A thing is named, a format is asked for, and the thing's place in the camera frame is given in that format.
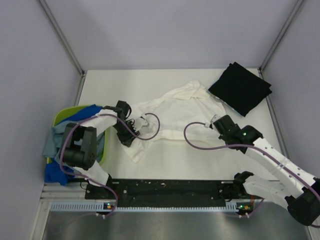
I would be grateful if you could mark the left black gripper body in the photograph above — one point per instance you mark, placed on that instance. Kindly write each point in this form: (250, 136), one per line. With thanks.
(123, 132)

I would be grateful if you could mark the white floral t shirt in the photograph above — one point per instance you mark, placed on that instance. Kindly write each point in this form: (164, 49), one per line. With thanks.
(175, 109)

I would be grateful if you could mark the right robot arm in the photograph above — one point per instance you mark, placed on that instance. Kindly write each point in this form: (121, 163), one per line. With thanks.
(295, 190)

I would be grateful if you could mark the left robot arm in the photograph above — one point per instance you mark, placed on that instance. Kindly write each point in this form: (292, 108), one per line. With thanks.
(80, 150)

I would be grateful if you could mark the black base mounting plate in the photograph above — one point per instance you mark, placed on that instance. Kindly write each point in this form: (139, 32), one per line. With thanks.
(157, 193)

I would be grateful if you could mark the green plastic basket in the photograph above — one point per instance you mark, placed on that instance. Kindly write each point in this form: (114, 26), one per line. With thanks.
(75, 114)

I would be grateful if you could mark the grey blue t shirt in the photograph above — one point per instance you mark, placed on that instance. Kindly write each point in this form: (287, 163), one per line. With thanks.
(54, 142)

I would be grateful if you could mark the royal blue t shirt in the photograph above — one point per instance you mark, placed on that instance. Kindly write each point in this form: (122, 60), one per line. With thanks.
(53, 174)

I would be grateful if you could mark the folded black t shirt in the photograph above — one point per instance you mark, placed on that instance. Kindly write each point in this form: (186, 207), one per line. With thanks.
(240, 89)

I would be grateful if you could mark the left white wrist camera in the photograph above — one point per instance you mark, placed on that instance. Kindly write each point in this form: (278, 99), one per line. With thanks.
(140, 123)

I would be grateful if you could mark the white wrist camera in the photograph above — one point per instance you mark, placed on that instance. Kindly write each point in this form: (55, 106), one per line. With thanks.
(210, 124)
(140, 123)

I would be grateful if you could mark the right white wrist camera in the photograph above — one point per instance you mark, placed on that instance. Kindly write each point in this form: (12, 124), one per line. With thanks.
(210, 124)

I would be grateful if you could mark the slotted cable duct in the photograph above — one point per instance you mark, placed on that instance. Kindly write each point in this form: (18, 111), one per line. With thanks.
(231, 207)

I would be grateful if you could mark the left aluminium frame post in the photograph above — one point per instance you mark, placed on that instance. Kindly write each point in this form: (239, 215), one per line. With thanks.
(61, 36)

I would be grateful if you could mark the aluminium frame post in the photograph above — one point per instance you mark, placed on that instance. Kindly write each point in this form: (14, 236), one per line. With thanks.
(61, 36)
(293, 14)

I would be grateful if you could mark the right aluminium frame post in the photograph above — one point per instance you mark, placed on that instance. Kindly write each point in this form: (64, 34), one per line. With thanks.
(293, 14)

